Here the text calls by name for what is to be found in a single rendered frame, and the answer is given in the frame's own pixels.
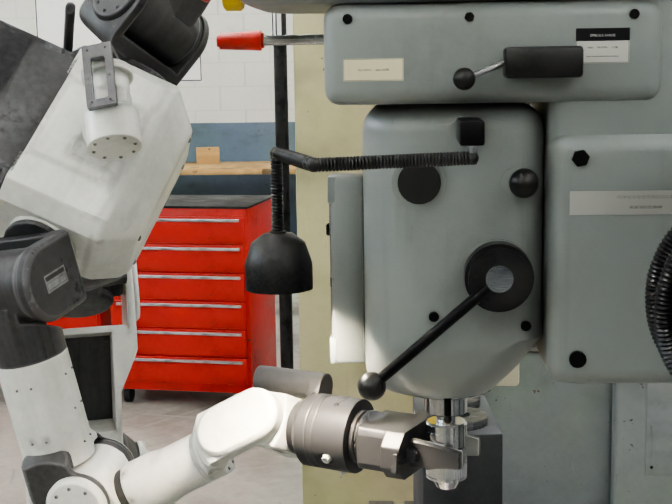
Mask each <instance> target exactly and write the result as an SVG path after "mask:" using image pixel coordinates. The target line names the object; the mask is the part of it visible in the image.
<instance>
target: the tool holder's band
mask: <svg viewBox="0 0 672 504"><path fill-rule="evenodd" d="M426 430H427V431H428V432H430V433H433V434H438V435H457V434H461V433H464V432H466V431H467V421H466V420H465V419H464V418H461V417H458V416H457V420H456V421H455V422H453V423H450V424H445V423H440V422H438V421H437V420H436V416H434V417H431V418H429V419H428V420H427V421H426Z"/></svg>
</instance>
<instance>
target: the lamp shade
mask: <svg viewBox="0 0 672 504"><path fill-rule="evenodd" d="M312 289H313V265H312V260H311V257H310V254H309V251H308V248H307V246H306V243H305V241H304V240H302V239H301V238H299V237H298V236H297V235H295V234H294V233H292V232H286V230H283V231H280V232H274V231H272V230H271V231H269V232H267V233H263V234H262V235H261V236H259V237H258V238H257V239H255V240H254V241H253V242H251V245H250V248H249V251H248V255H247V258H246V262H245V290H246V291H248V292H251V293H256V294H266V295H284V294H296V293H302V292H307V291H310V290H312Z"/></svg>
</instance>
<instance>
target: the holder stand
mask: <svg viewBox="0 0 672 504"><path fill-rule="evenodd" d="M418 411H425V398H420V397H417V396H414V397H413V414H415V413H416V412H418ZM425 412H426V411H425ZM458 417H461V418H464V419H465V420H466V421H467V434H469V435H473V436H476V437H480V439H481V449H480V454H479V455H478V456H467V478H466V479H465V480H463V481H461V482H459V483H458V485H457V486H456V488H455V489H451V490H443V489H439V488H437V486H436V484H435V482H434V481H431V480H429V479H428V478H427V477H426V469H425V468H421V469H419V470H418V471H417V472H415V473H414V474H413V502H414V504H503V434H502V432H501V430H500V428H499V426H498V424H497V421H496V419H495V417H494V415H493V413H492V411H491V408H490V406H489V404H488V402H487V400H486V398H485V396H484V395H479V396H477V397H474V398H470V399H467V412H466V413H465V414H463V415H460V416H458Z"/></svg>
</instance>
